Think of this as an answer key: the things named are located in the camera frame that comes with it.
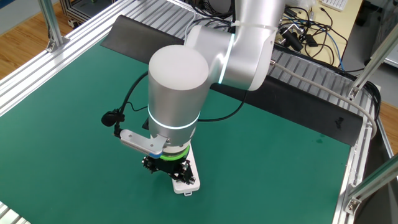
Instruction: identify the wide aluminium frame rail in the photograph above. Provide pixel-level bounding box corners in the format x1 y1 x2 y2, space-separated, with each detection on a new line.
0 0 150 118

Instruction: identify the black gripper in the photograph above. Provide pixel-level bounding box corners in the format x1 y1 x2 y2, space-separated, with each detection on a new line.
142 156 197 187

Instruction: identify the white power strip cable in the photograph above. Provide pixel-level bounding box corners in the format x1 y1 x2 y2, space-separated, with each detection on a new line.
183 11 197 42

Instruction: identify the grey cable with metal plug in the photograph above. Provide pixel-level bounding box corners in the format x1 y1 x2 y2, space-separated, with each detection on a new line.
270 60 378 140

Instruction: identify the green flange ring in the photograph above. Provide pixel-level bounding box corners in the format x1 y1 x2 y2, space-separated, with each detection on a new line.
159 144 192 162

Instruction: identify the black foam microphone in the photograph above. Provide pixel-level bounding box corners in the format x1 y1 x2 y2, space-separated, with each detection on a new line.
101 110 126 128

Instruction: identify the thick black camera cable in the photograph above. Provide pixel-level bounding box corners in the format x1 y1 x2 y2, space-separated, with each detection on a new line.
113 70 249 138

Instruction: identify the short aluminium rail piece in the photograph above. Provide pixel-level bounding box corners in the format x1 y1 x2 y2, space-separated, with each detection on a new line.
0 200 32 224

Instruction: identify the beige desk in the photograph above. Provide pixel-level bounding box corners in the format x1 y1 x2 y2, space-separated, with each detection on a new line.
281 0 364 68

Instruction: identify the green table mat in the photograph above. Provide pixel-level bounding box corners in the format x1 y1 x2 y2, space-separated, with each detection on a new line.
0 37 352 224

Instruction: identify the black power adapter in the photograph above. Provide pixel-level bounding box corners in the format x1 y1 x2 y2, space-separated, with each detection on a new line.
304 33 319 48

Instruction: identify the black cable bundle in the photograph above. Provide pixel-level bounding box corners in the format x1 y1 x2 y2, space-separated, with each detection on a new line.
341 68 382 123

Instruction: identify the black cylindrical device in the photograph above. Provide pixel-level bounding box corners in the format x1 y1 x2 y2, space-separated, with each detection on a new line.
282 29 304 52

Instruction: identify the blue cable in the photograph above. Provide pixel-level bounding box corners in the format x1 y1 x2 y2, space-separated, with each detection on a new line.
325 30 346 72

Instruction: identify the narrow aluminium frame rail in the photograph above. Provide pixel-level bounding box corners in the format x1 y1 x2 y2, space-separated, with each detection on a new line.
331 83 393 224

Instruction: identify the white zip tie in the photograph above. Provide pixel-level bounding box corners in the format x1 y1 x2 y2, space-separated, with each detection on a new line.
230 20 279 32

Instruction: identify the white keyboard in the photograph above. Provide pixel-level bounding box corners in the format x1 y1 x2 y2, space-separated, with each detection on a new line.
320 0 349 12

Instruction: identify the thin black microphone cable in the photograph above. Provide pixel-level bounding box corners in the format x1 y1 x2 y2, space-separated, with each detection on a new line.
125 101 149 113

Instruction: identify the black table mat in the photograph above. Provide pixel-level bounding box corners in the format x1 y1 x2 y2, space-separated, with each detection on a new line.
99 14 364 147

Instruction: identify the black and yellow striped frame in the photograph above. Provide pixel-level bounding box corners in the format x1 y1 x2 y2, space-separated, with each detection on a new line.
58 0 123 29

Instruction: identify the white four-socket power strip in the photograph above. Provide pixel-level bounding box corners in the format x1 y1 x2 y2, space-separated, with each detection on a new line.
172 145 201 197

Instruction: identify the aluminium frame post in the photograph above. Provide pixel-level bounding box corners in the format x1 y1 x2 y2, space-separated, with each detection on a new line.
348 23 398 100
343 155 398 216
37 0 71 53

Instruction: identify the ribbed aluminium table deck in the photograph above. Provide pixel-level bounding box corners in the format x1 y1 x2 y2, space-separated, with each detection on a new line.
133 0 379 125

